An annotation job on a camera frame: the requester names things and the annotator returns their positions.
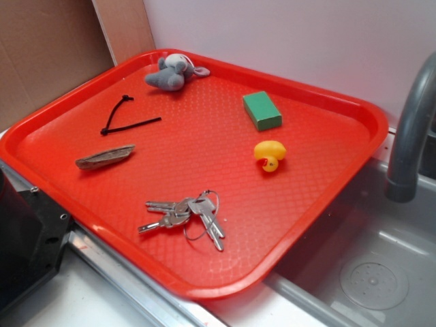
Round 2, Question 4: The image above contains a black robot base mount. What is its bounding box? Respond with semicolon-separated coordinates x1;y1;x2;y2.
1;172;72;315

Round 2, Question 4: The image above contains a grey plush elephant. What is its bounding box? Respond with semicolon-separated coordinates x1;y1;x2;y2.
144;53;211;92

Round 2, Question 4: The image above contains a wire key ring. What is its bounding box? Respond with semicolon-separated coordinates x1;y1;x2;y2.
183;189;221;241

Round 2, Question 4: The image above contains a brown cardboard panel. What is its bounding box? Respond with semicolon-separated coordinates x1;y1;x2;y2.
1;1;155;130

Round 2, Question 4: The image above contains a silver key long right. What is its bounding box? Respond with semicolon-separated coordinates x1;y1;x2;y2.
188;197;225;251

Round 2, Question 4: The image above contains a grey sink basin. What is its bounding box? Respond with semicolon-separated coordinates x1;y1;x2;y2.
266;159;435;326

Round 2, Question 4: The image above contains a black cord piece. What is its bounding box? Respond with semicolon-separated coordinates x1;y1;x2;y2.
99;95;163;136

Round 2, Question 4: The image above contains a grey sink faucet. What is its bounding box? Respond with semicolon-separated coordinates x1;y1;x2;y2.
385;54;435;203

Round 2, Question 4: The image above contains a silver key lower left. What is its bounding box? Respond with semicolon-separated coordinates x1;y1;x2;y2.
138;213;190;234

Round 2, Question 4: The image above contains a red plastic tray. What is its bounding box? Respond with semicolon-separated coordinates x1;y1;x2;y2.
1;50;388;300

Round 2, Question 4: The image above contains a silver key top left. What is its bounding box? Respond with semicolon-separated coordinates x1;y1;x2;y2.
145;201;177;213

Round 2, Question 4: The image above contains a sink drain cover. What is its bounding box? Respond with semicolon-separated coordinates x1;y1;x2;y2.
340;260;409;311

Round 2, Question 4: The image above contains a yellow rubber duck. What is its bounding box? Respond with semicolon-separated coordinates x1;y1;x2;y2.
253;140;287;172

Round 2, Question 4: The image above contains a brown wood piece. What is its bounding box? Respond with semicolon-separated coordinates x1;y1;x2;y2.
75;144;136;170

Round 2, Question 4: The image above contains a green rectangular block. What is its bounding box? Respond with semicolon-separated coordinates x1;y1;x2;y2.
243;91;283;131

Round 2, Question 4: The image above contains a silver key short right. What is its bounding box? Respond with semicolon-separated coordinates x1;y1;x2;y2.
201;198;225;238

